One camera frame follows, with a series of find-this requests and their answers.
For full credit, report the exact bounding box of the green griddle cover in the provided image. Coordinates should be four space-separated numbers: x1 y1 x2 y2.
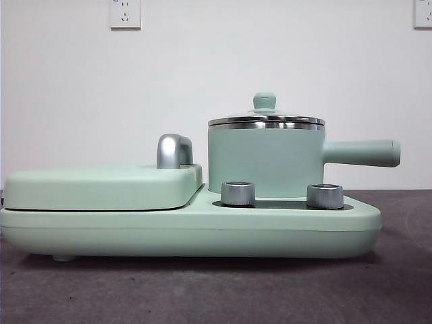
2 162 204 212

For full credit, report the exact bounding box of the green breakfast machine base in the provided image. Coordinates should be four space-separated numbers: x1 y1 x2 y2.
0 188 382 263

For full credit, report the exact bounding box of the white wall socket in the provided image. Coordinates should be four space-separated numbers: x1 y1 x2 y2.
414 0 432 30
109 0 142 30

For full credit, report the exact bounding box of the green steamer pot with handle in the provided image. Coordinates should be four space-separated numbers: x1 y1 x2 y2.
206 121 402 198

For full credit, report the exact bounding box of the silver control knob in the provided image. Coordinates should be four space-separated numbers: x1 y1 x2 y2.
220 181 257 207
306 183 345 209

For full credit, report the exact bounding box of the silver griddle cover handle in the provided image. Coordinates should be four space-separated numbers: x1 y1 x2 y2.
156 134 194 169

